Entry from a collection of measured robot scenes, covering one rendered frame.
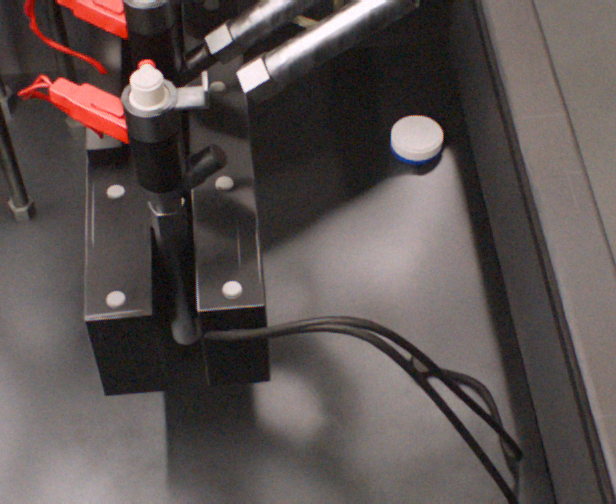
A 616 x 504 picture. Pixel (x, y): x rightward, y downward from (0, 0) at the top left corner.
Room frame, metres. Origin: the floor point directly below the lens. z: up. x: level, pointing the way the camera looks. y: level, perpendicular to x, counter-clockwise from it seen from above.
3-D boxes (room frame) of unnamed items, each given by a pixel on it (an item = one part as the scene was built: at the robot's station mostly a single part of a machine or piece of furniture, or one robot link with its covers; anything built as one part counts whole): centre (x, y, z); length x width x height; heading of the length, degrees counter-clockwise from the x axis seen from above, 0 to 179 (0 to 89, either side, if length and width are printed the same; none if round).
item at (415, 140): (0.65, -0.08, 0.84); 0.04 x 0.04 x 0.01
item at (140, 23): (0.53, 0.07, 0.99); 0.05 x 0.03 x 0.21; 94
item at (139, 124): (0.45, 0.07, 0.99); 0.05 x 0.03 x 0.21; 94
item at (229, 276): (0.57, 0.09, 0.91); 0.34 x 0.10 x 0.15; 4
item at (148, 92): (0.45, 0.08, 1.10); 0.02 x 0.02 x 0.03
